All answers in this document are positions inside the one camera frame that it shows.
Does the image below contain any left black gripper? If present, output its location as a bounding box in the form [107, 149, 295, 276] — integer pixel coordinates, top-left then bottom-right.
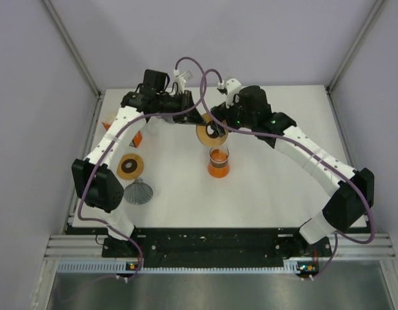
[155, 90, 205, 126]

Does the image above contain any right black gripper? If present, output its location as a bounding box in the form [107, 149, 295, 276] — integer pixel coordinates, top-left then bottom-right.
[211, 93, 256, 138]

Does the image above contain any wooden dripper ring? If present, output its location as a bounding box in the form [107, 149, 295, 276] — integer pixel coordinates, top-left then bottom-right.
[195, 112, 228, 147]

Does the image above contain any orange coffee filter box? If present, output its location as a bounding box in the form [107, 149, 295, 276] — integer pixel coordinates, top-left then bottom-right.
[101, 113, 143, 148]

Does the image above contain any orange glass carafe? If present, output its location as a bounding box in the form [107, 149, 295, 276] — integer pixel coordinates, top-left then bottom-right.
[208, 145, 230, 178]

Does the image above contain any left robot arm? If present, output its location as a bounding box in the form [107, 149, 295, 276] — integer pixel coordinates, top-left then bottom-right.
[72, 69, 206, 256]

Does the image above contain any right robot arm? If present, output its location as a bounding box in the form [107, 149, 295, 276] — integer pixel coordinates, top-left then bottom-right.
[210, 79, 375, 256]

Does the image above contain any grey ribbed dripper cone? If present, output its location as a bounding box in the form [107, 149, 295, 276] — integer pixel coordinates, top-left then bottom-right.
[123, 178, 154, 205]

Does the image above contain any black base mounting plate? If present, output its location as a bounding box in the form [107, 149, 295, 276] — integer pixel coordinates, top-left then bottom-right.
[102, 228, 331, 268]

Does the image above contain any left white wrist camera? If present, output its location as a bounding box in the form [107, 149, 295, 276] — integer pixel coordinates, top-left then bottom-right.
[172, 69, 192, 94]

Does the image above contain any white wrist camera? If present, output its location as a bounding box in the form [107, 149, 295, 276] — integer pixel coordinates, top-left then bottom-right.
[172, 69, 192, 94]
[217, 78, 242, 108]

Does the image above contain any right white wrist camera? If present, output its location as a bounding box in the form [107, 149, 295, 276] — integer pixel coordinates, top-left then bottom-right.
[217, 78, 242, 108]

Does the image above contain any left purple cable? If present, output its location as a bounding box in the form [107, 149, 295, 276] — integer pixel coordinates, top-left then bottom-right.
[76, 56, 206, 285]

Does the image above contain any left corner aluminium post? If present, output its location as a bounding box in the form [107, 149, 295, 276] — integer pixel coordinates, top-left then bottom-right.
[39, 0, 102, 99]

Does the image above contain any corner aluminium post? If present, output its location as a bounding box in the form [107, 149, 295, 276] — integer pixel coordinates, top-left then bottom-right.
[39, 0, 102, 99]
[326, 0, 388, 96]

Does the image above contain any grey slotted cable duct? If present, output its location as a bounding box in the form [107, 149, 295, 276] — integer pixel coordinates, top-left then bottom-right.
[56, 259, 313, 275]

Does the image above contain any right corner aluminium post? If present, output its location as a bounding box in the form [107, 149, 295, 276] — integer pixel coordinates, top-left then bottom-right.
[326, 0, 388, 96]

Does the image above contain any aluminium frame rail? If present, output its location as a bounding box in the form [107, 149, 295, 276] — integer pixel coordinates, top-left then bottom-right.
[45, 234, 397, 260]

